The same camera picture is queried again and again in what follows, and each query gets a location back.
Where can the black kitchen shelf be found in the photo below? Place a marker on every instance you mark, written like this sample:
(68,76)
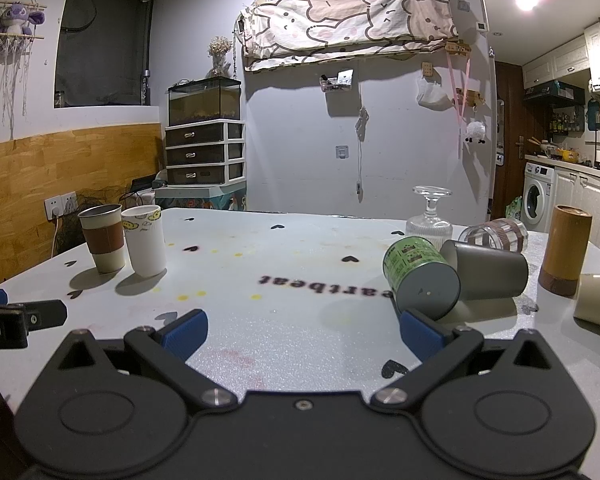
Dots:
(555,94)

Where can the black bottle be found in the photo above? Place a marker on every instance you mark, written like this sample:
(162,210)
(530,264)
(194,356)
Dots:
(145,87)

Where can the green plastic bag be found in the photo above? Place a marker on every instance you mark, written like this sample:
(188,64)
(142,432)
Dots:
(515,206)

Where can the white hanging bag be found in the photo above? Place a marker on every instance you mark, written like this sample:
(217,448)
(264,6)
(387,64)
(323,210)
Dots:
(432,94)

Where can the white sheep plush toy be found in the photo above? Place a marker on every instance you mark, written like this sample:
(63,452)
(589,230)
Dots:
(475,131)

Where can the white wall socket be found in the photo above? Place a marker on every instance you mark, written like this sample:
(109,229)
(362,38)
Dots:
(60,205)

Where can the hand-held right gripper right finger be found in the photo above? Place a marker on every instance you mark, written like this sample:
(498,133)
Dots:
(420,335)

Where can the white wall hook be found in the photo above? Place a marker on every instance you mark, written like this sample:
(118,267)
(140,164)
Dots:
(342,151)

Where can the checked glass cup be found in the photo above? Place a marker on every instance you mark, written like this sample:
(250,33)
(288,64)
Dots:
(497,234)

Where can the printed cartoon cloth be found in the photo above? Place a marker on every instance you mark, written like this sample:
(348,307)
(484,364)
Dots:
(350,20)

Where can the clear glass goblet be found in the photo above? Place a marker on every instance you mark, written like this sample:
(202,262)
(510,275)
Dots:
(430,222)

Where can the white printed cup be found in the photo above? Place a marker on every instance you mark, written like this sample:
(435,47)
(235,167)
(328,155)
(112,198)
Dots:
(144,242)

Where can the white kitchen wall cabinets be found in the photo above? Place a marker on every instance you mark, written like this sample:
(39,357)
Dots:
(555,62)

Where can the pink ribbon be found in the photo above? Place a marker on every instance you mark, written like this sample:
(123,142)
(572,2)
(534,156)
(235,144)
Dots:
(460,100)

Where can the white washing machine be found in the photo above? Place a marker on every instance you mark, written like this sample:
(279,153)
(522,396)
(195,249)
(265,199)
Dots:
(537,200)

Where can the white kitchen base cabinet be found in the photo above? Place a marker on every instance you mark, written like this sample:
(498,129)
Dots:
(582,205)

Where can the brown wooden door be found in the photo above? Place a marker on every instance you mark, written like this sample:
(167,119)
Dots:
(507,135)

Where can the round ceiling lamp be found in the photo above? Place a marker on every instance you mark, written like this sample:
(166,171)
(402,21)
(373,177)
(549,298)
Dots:
(527,0)

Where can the white plastic drawer unit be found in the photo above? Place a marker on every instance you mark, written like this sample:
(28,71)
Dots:
(205,152)

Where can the brown-sleeved paper cup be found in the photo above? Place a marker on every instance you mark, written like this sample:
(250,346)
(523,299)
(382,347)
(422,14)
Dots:
(102,240)

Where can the dried flower vase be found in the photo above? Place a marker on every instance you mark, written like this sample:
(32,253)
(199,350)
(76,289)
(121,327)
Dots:
(220,55)

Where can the glass fish tank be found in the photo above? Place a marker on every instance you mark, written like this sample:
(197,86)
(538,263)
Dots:
(205,102)

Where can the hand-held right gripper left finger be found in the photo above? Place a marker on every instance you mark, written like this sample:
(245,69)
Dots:
(186,332)

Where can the green label cup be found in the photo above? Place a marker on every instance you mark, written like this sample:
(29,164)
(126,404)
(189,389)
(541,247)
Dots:
(420,275)

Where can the dark window cover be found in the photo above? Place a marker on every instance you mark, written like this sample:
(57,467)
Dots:
(105,45)

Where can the purple plush toy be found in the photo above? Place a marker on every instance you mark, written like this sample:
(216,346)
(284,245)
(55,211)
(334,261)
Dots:
(17,17)

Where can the grey metal cup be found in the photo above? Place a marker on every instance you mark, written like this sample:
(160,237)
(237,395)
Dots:
(495,271)

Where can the white macrame hammock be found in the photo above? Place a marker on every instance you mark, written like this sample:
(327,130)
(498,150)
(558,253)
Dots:
(5,60)

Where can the brown bamboo cup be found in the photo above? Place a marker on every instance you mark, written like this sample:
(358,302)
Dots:
(565,250)

